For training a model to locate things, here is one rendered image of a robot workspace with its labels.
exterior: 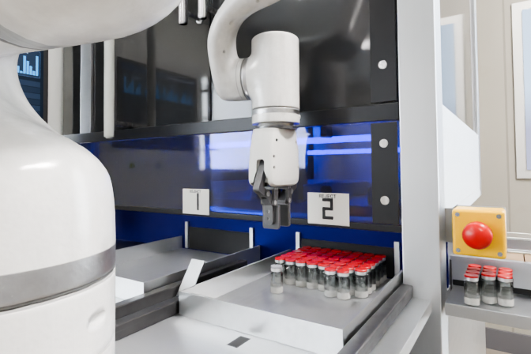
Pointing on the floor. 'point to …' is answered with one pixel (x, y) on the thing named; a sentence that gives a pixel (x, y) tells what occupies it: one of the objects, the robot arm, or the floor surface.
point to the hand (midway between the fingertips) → (276, 215)
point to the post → (422, 144)
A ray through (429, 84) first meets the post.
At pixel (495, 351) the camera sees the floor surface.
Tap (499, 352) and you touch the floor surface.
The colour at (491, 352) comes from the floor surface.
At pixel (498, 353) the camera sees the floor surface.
